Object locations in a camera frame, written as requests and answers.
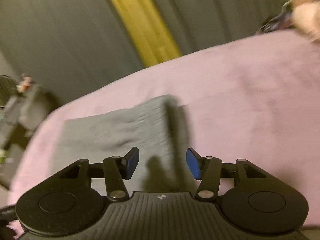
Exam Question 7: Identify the grey sweatpants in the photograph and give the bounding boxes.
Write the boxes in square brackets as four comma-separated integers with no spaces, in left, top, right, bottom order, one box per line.
[50,95,196,193]

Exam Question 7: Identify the pink velvet bed cover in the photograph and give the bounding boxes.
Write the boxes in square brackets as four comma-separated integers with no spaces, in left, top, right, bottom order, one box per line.
[8,30,319,226]

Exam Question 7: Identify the grey upholstered chair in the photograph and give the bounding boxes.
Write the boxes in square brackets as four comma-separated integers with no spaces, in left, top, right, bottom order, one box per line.
[1,83,59,149]

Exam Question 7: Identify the grey curtain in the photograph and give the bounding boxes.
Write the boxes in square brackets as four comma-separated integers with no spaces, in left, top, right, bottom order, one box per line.
[1,0,286,103]

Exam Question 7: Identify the dark purple cloth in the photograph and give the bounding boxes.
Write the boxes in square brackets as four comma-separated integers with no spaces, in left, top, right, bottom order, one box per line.
[255,1,295,35]

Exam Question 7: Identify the pink plush toy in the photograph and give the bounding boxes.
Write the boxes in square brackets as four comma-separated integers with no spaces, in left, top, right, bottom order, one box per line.
[289,0,319,42]

